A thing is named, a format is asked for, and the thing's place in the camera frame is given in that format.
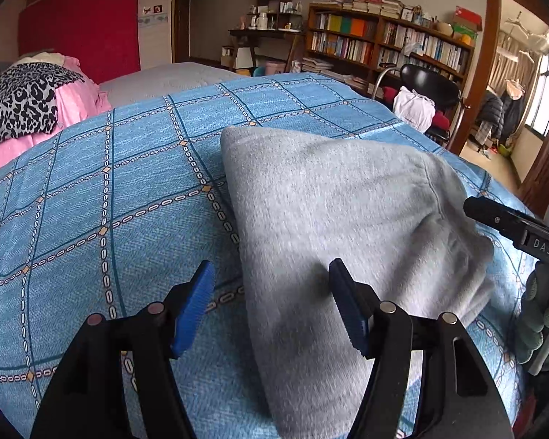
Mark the grey fleece pants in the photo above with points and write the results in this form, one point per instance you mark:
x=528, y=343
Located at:
x=325, y=201

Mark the stack of books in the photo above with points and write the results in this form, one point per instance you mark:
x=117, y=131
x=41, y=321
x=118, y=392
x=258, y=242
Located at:
x=370, y=4

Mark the leopard print cloth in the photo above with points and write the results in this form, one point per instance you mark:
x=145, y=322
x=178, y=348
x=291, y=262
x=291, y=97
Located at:
x=18, y=100

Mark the pink plastic bin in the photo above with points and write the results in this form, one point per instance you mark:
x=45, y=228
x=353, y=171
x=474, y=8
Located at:
x=275, y=67

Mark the white garment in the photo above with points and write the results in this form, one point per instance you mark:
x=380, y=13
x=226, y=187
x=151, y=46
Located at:
x=411, y=109

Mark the grey bed sheet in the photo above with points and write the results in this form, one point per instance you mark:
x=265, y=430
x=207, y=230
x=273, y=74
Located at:
x=164, y=80

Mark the wooden bookshelf with books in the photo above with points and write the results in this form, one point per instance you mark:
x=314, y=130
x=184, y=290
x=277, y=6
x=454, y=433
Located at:
x=347, y=41

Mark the red cardboard box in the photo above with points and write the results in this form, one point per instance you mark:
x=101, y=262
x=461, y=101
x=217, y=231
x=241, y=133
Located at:
x=466, y=18

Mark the hanging dark coats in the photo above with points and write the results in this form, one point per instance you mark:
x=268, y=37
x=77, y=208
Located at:
x=496, y=114

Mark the dark wooden door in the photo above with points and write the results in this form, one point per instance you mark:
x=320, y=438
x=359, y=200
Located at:
x=183, y=18

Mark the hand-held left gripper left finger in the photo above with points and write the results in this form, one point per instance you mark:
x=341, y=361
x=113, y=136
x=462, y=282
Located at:
x=192, y=311

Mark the white drying rack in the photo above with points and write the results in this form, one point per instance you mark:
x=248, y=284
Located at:
x=533, y=36

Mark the blue checked blanket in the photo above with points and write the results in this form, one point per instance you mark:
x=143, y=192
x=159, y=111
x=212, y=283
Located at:
x=96, y=192

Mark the cream cloth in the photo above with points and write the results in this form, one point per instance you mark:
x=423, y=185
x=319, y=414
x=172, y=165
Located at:
x=41, y=58

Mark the red cloth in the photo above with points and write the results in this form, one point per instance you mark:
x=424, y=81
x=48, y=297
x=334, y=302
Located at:
x=441, y=121

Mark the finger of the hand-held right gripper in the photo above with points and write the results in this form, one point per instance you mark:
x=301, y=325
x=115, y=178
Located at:
x=494, y=217

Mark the wooden door frame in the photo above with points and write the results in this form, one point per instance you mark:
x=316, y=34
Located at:
x=482, y=55

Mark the red wardrobe panel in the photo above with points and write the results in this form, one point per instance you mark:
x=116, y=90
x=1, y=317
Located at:
x=87, y=27

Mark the black office chair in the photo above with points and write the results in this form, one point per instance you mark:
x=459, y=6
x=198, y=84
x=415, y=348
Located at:
x=425, y=80

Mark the wooden desk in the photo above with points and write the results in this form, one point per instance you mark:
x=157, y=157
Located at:
x=265, y=34

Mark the wooden desk shelf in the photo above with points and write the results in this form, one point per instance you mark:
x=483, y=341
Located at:
x=274, y=9

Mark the person's right hand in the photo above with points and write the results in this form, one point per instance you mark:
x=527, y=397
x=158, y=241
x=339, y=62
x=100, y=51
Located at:
x=540, y=329

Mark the white wardrobe door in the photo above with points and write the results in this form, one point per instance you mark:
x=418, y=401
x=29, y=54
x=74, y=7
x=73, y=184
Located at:
x=155, y=32

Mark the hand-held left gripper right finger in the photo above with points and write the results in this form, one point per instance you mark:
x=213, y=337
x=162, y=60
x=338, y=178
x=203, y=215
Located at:
x=347, y=311

